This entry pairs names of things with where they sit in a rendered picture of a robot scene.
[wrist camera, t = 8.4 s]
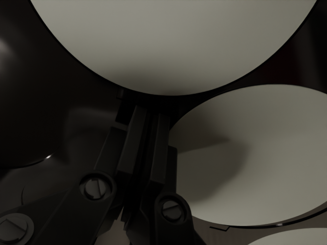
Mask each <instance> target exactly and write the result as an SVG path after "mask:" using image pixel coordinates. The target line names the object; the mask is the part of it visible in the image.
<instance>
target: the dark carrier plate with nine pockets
mask: <svg viewBox="0 0 327 245"><path fill-rule="evenodd" d="M266 84H287V85H296V86H302V87H307V88H311V89H315V90H318V91H321V92H323V93H325V94H327V0H317V1H316V2H315V4H314V6H313V7H312V9H311V10H310V12H309V13H308V15H307V16H306V18H305V19H304V21H303V22H302V23H301V25H300V26H299V27H298V28H297V30H296V31H295V32H294V33H293V35H292V36H291V37H290V38H289V39H288V40H287V41H286V42H285V43H284V44H283V45H282V46H281V47H280V48H279V49H278V50H277V51H276V52H275V53H274V54H273V55H272V56H271V57H269V58H268V59H267V60H266V61H265V62H263V63H262V64H261V65H259V66H258V67H257V68H255V69H254V70H252V71H251V72H249V73H247V74H245V75H244V76H242V77H240V78H238V79H236V80H234V81H232V82H230V83H228V84H226V85H223V86H221V87H218V88H215V89H212V90H209V91H205V92H200V93H195V94H189V95H178V96H165V95H154V94H148V93H143V92H138V91H135V90H131V89H129V88H126V87H123V86H120V85H118V84H116V83H113V82H111V81H109V80H107V79H105V78H104V77H102V76H100V75H99V74H97V73H95V72H94V71H92V70H91V69H89V68H88V67H86V66H85V65H84V64H83V63H81V62H80V61H79V60H78V59H76V58H75V57H74V56H73V55H72V54H71V53H70V52H69V51H68V50H67V49H66V48H65V47H64V46H63V45H62V44H61V43H60V42H59V41H58V40H57V38H56V37H55V36H54V35H53V33H52V32H51V31H50V30H49V28H48V27H47V26H46V24H45V23H44V21H43V20H42V18H41V17H40V15H39V14H38V12H37V11H36V9H35V7H34V6H33V4H32V2H31V0H0V214H1V213H3V212H5V211H8V210H11V209H13V208H16V207H19V206H21V205H24V204H27V203H29V202H32V201H35V200H37V199H40V198H43V197H45V196H48V195H51V194H53V193H56V192H58V191H61V190H64V189H66V188H69V187H71V186H72V184H73V183H74V182H75V180H76V179H77V178H78V177H79V176H80V175H81V174H82V173H83V172H85V171H89V170H93V169H94V166H95V164H96V162H97V159H98V157H99V154H100V152H101V149H102V147H103V144H104V142H105V140H106V137H107V135H108V132H109V130H110V127H111V126H113V127H116V128H119V129H122V130H125V131H127V128H128V125H129V123H130V120H131V117H132V115H133V112H134V109H135V107H136V105H138V106H141V107H144V108H146V109H147V112H148V113H150V119H149V124H150V122H151V119H152V117H153V115H158V114H159V113H161V114H163V115H166V116H169V117H170V127H169V130H170V129H171V128H172V127H173V125H174V124H175V123H176V122H177V121H178V120H179V119H180V118H182V117H183V116H184V115H185V114H186V113H188V112H189V111H190V110H192V109H193V108H195V107H196V106H198V105H200V104H202V103H203V102H205V101H207V100H209V99H211V98H213V97H216V96H218V95H221V94H223V93H226V92H229V91H232V90H235V89H239V88H245V87H250V86H256V85H266ZM149 124H148V125H149ZM122 212H123V208H122V210H121V212H120V215H119V217H118V219H117V220H114V222H113V224H112V226H111V229H110V230H109V231H107V232H105V233H103V234H102V235H100V236H98V238H97V240H96V242H95V244H94V245H129V244H130V240H129V238H128V237H127V235H126V231H124V230H123V228H124V224H125V223H124V222H121V216H122ZM192 219H193V225H194V229H195V231H196V232H197V233H198V235H199V236H200V237H201V238H202V239H203V241H204V242H205V243H206V244H207V245H248V244H250V243H252V242H254V241H256V240H258V239H261V238H263V237H266V236H269V235H272V234H275V233H279V232H283V231H288V230H294V229H302V228H327V201H326V202H325V203H323V204H321V205H320V206H318V207H316V208H314V209H312V210H310V211H308V212H306V213H304V214H301V215H299V216H296V217H293V218H290V219H287V220H284V221H280V222H275V223H270V224H264V225H256V226H231V225H223V224H217V223H212V222H208V221H205V220H202V219H199V218H197V217H195V216H192Z"/></svg>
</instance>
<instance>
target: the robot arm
mask: <svg viewBox="0 0 327 245"><path fill-rule="evenodd" d="M149 119H150V113H148V112H147V109H146V108H144V107H141V106H138V105H136V107H135V109H134V112H133V115H132V117H131V120H130V123H129V125H128V128H127V131H125V130H122V129H119V128H116V127H113V126H111V127H110V130H109V132H108V135H107V137H106V140H105V142H104V144H103V147H102V149H101V152H100V154H99V157H98V159H97V162H96V164H95V166H94V169H93V170H89V171H85V172H83V173H82V174H81V175H80V176H79V177H78V178H77V179H76V180H75V182H74V183H73V184H72V186H71V187H69V188H66V189H64V190H61V191H58V192H55V193H53V194H51V195H48V196H45V197H43V198H40V199H37V200H35V201H32V202H29V203H27V204H24V205H21V206H19V207H16V208H13V209H11V210H8V211H5V212H3V213H1V214H0V245H94V244H95V242H96V240H97V238H98V236H100V235H102V234H103V233H105V232H107V231H109V230H110V229H111V226H112V224H113V222H114V220H117V219H118V217H119V215H120V212H121V210H122V208H123V212H122V216H121V222H124V223H125V224H124V228H123V230H124V231H126V235H127V237H128V238H129V240H130V244H129V245H207V244H206V243H205V242H204V241H203V239H202V238H201V237H200V236H199V235H198V233H197V232H196V231H195V229H194V225H193V219H192V213H191V210H190V207H189V205H188V203H187V202H186V200H185V199H184V198H183V197H182V196H180V195H178V194H177V193H176V186H177V155H178V150H177V148H175V147H172V146H169V145H168V139H169V127H170V117H169V116H166V115H163V114H161V113H159V114H158V115H153V117H152V119H151V122H150V124H149ZM148 124H149V125H148Z"/></svg>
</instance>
